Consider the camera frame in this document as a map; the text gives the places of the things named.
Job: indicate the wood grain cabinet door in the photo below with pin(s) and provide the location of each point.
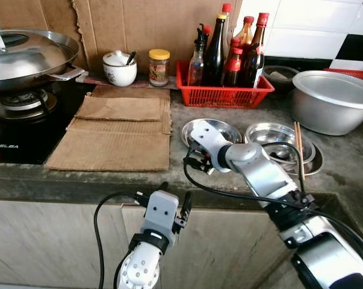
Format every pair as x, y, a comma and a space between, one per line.
49, 241
229, 253

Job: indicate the red plastic basket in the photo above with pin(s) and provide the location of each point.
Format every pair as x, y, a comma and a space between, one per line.
223, 96

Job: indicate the wooden chopstick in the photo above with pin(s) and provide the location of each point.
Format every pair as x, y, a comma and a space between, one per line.
300, 144
296, 138

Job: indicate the dark labelled sauce bottle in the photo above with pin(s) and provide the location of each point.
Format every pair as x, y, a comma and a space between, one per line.
254, 63

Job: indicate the tall dark sauce bottle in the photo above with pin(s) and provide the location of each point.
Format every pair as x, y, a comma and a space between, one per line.
216, 54

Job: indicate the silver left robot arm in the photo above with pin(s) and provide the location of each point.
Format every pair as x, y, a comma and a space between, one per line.
138, 271

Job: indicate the black burner pan support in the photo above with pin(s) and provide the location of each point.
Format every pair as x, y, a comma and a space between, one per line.
18, 103

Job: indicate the black glass gas stove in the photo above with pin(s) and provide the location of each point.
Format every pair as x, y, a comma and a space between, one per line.
49, 138

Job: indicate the steel wok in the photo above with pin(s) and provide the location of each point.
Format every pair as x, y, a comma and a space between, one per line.
24, 85

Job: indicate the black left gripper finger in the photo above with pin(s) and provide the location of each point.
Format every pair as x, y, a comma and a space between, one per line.
164, 187
186, 206

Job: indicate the small folded cardboard piece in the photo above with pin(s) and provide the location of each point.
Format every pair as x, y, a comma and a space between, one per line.
121, 108

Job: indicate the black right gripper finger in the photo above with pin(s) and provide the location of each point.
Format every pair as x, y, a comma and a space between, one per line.
192, 161

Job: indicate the flat cardboard sheet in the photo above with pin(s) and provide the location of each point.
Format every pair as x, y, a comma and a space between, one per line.
109, 153
109, 127

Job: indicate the steel bowl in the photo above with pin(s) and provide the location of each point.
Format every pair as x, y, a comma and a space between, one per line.
271, 133

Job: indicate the glass jar yellow lid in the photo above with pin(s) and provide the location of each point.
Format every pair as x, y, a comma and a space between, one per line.
159, 71

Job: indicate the wide brown cardboard panel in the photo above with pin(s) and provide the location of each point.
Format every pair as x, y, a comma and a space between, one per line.
139, 27

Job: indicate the white ceramic condiment pot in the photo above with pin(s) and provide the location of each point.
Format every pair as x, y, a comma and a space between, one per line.
118, 73

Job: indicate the small dark spoon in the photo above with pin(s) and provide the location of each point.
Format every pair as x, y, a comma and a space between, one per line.
130, 58

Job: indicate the large steel wok lid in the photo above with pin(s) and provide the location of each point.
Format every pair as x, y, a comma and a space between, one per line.
37, 54

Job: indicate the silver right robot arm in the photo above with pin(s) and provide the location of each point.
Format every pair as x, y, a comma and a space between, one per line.
259, 174

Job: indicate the clear cruet black spout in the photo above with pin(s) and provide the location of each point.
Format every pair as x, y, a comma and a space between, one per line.
197, 69

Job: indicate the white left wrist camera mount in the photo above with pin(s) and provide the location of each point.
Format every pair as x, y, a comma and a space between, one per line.
161, 214

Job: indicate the small red-capped sauce bottle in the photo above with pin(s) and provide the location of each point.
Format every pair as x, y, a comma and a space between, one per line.
232, 71

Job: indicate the black bowl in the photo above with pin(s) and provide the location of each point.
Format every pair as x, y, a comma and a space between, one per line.
280, 73

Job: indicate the shallow steel plate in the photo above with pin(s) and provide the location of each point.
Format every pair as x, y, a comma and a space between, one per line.
226, 129

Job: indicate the large aluminium pot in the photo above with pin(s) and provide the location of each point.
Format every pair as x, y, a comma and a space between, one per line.
325, 111

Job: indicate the amber bottle red cap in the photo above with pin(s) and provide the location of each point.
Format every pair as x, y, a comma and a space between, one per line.
244, 36

